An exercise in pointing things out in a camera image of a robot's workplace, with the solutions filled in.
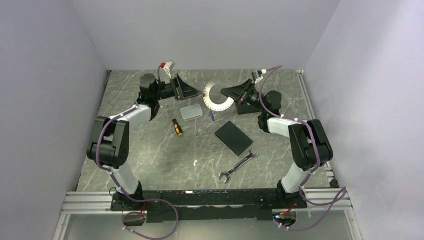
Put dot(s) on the black rectangular pad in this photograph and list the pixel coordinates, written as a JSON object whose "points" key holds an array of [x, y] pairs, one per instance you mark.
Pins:
{"points": [[235, 139]]}

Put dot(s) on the small white grey box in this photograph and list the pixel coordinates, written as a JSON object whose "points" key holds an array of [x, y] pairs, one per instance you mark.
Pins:
{"points": [[191, 111]]}

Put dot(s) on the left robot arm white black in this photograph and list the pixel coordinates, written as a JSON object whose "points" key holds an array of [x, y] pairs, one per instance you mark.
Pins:
{"points": [[109, 140]]}

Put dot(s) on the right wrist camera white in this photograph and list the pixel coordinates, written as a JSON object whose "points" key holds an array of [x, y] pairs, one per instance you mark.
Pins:
{"points": [[258, 75]]}

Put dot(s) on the aluminium frame rail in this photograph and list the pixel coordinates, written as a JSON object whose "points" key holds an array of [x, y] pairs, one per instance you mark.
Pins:
{"points": [[98, 202]]}

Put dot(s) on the yellow black screwdriver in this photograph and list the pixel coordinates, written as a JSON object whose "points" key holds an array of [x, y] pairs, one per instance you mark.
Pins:
{"points": [[176, 126]]}

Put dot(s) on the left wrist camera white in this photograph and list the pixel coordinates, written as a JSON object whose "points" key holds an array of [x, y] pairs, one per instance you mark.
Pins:
{"points": [[167, 67]]}

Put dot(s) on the numbered metal ring disc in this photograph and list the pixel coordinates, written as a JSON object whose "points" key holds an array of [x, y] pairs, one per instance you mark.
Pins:
{"points": [[217, 107]]}

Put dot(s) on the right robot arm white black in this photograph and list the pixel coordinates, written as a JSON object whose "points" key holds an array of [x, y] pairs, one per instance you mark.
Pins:
{"points": [[310, 147]]}

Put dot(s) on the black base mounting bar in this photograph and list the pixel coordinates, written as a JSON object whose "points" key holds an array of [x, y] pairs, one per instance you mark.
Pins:
{"points": [[211, 204]]}

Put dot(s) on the silver combination wrench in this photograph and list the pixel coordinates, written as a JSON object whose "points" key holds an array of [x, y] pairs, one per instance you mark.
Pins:
{"points": [[227, 174]]}

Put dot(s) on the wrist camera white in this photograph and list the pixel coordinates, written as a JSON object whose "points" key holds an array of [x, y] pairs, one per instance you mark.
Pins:
{"points": [[167, 67], [258, 75]]}

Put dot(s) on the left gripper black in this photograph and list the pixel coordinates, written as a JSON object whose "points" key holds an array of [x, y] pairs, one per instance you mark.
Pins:
{"points": [[181, 90]]}

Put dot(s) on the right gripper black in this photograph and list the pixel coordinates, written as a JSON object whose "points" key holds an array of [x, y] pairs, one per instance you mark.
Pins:
{"points": [[235, 93]]}

